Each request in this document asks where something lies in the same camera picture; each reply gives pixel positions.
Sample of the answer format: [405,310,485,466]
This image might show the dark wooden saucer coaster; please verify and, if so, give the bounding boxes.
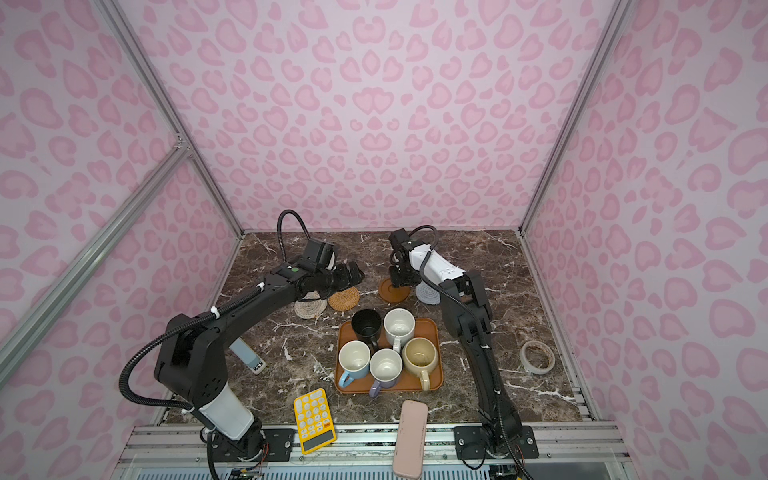
[378,278,411,304]

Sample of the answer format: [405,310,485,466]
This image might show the tan rattan coaster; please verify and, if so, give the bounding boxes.
[328,287,360,312]

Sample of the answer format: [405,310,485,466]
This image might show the light blue woven coaster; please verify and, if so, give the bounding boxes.
[415,282,441,305]

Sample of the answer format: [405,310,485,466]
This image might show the white speckled mug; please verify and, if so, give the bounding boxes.
[383,308,416,353]

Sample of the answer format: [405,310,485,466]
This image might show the white woven coaster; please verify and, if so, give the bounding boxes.
[294,293,328,320]

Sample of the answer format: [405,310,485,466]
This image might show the black mug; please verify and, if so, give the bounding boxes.
[351,309,382,351]

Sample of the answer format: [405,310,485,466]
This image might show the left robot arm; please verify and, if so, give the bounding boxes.
[154,261,365,441]

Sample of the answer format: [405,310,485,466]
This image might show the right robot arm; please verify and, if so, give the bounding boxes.
[389,225,522,455]

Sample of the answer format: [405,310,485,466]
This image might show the orange plastic tray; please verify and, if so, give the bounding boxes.
[335,318,444,394]

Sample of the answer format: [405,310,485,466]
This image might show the beige glazed mug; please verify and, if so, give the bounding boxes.
[402,337,439,391]

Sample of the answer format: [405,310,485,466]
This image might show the purple mug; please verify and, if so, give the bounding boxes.
[369,348,403,398]

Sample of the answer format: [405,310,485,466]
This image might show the grey remote device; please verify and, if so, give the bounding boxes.
[230,338,266,375]

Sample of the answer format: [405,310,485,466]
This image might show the yellow calculator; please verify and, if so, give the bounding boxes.
[293,388,337,454]

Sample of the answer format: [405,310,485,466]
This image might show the white tape roll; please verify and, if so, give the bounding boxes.
[519,340,557,376]

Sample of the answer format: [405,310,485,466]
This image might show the pink rectangular case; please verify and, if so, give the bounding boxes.
[392,400,428,479]

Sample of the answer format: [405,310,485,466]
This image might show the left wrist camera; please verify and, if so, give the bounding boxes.
[297,238,335,271]

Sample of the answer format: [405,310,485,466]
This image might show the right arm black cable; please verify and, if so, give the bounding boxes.
[407,224,535,480]

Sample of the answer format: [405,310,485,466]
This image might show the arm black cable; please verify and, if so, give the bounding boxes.
[407,224,535,480]
[118,209,313,410]

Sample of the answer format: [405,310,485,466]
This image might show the blue handled white mug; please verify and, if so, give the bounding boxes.
[338,340,371,388]

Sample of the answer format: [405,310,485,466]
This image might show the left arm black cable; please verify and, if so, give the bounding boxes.
[118,209,313,410]

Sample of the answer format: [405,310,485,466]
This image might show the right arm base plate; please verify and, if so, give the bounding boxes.
[453,426,539,460]

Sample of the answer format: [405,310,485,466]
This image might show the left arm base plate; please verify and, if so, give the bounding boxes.
[208,428,295,463]

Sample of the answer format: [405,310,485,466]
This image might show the aluminium front rail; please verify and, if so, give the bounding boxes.
[111,422,638,479]

